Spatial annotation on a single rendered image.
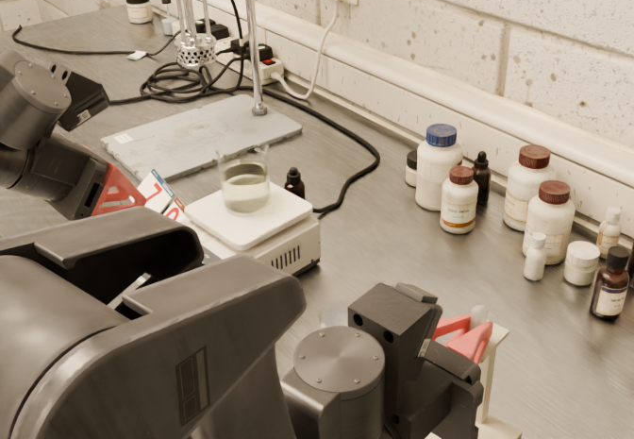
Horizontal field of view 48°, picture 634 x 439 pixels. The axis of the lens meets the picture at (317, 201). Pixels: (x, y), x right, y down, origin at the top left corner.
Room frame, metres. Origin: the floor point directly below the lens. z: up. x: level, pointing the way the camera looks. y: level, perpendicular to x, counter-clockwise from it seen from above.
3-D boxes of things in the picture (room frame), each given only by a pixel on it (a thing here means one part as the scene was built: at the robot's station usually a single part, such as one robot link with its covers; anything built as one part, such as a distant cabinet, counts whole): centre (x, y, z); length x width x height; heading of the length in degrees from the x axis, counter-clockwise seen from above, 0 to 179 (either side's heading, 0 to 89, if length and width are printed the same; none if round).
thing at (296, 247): (0.72, 0.10, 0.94); 0.22 x 0.13 x 0.08; 132
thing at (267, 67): (1.50, 0.19, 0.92); 0.40 x 0.06 x 0.04; 36
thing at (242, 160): (0.74, 0.08, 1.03); 0.07 x 0.06 x 0.08; 41
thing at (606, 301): (0.62, -0.33, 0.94); 0.03 x 0.03 x 0.08
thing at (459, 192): (0.80, -0.19, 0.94); 0.05 x 0.05 x 0.09
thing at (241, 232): (0.74, 0.09, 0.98); 0.12 x 0.12 x 0.01; 42
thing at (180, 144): (1.11, 0.19, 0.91); 0.30 x 0.20 x 0.01; 126
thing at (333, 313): (0.56, -0.02, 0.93); 0.04 x 0.04 x 0.06
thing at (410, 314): (0.36, -0.05, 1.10); 0.07 x 0.06 x 0.11; 46
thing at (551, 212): (0.73, -0.29, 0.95); 0.06 x 0.06 x 0.10
